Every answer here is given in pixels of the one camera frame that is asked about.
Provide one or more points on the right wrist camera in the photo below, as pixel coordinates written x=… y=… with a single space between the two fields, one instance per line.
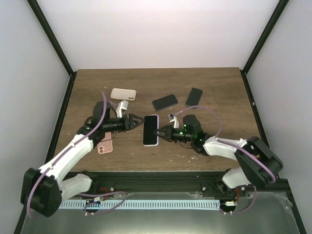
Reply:
x=173 y=120

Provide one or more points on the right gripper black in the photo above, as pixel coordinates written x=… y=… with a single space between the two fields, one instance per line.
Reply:
x=168 y=130

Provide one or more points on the lavender phone case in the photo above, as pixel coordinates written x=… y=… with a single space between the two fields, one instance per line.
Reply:
x=158 y=131

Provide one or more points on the beige phone case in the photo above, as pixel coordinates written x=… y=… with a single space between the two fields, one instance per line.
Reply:
x=123 y=94

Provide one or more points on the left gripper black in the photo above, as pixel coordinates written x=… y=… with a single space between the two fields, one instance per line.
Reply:
x=131 y=126

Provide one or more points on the metal front plate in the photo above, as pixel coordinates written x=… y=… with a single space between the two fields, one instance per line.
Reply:
x=256 y=214

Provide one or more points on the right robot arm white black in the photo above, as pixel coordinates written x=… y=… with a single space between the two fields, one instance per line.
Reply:
x=258 y=164

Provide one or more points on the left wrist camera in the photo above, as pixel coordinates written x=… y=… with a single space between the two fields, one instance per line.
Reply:
x=121 y=107

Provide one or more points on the black phone teal edge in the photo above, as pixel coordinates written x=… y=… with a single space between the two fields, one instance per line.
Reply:
x=194 y=98

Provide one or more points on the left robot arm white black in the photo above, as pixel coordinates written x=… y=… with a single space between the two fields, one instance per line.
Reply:
x=44 y=189

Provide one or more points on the black phone blue edge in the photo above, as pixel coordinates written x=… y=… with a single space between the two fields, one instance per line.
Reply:
x=164 y=102

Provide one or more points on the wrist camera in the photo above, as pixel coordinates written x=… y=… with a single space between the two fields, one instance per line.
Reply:
x=121 y=107
x=173 y=120

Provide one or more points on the light blue slotted cable duct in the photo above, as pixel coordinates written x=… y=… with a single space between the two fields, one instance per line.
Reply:
x=144 y=204

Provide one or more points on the pink phone case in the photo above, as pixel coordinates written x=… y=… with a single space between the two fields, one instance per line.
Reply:
x=106 y=145

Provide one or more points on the black aluminium frame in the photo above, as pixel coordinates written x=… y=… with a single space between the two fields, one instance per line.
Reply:
x=156 y=182

